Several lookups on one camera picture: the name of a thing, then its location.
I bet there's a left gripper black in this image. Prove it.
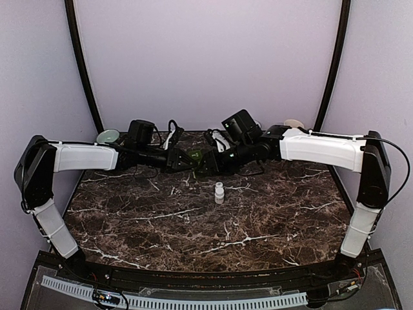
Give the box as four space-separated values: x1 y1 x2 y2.
137 145 198 174

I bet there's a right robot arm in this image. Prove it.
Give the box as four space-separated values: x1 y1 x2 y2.
198 109 391 280

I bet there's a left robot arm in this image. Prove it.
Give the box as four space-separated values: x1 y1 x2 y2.
14 119 197 282

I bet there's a white pill bottle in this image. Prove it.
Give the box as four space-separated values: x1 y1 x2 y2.
214 187 225 204

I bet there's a pale green bowl left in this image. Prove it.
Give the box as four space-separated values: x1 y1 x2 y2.
96 129 120 144

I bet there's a cream floral mug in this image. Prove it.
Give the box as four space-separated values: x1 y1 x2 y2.
283 119 305 128

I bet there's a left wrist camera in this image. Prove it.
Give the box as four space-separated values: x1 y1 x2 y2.
161 119 185 150

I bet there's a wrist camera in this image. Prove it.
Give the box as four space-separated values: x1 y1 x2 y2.
205 129 231 152
161 119 185 150

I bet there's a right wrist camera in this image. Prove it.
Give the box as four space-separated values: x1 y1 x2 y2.
205 129 231 152

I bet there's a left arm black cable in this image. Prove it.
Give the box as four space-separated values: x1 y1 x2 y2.
132 121 181 180

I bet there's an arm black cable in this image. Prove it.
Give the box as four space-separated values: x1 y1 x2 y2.
132 121 181 180
361 135 408 207

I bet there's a white slotted cable duct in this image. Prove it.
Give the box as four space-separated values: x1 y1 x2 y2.
40 275 308 309

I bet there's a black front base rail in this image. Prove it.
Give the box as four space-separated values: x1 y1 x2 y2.
32 251 385 295

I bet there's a left black frame post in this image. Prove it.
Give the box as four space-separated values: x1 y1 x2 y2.
64 0 104 133

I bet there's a black frame post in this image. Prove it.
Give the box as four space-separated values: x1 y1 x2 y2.
314 0 351 130
64 0 104 133

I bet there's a right black frame post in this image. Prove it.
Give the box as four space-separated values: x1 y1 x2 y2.
314 0 351 130

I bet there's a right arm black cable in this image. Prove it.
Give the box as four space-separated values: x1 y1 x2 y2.
361 135 408 207

